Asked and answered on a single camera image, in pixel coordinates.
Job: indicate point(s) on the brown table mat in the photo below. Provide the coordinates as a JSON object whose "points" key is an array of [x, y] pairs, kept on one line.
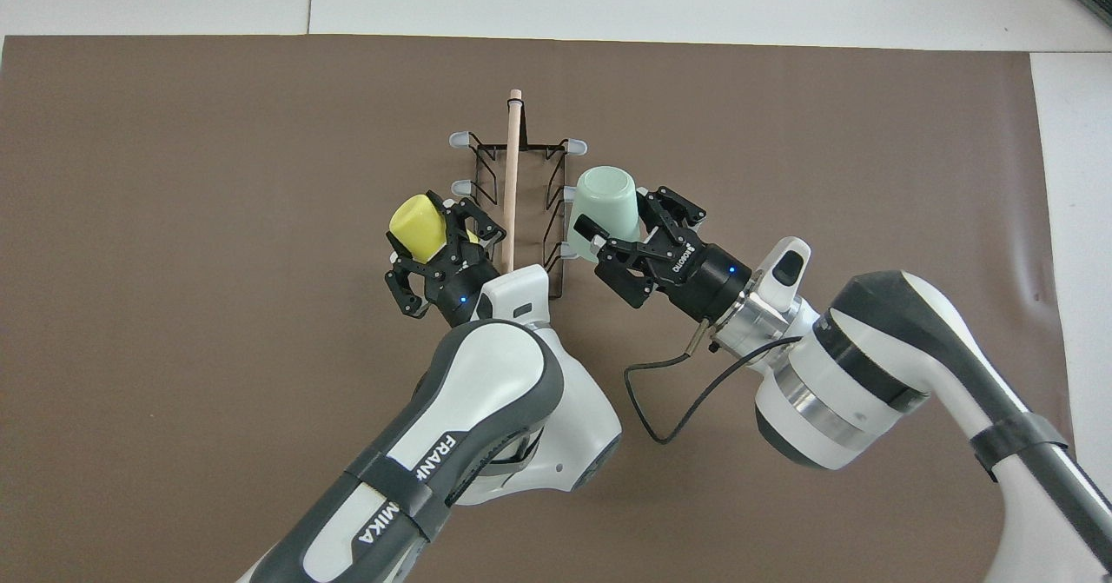
{"points": [[217, 348]]}

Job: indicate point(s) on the yellow plastic cup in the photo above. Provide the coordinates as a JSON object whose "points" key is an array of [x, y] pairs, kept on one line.
{"points": [[417, 222]]}

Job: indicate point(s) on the pale green plastic cup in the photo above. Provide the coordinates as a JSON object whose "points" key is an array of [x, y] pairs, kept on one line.
{"points": [[604, 201]]}

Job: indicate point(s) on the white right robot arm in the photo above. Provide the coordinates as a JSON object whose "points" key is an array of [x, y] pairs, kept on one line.
{"points": [[834, 392]]}

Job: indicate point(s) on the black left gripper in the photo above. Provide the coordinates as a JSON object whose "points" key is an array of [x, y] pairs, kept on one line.
{"points": [[465, 274]]}

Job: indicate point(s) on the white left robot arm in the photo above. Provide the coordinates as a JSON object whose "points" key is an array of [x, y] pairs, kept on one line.
{"points": [[486, 374]]}

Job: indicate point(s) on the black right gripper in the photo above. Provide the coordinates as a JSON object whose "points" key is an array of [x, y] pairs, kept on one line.
{"points": [[704, 279]]}

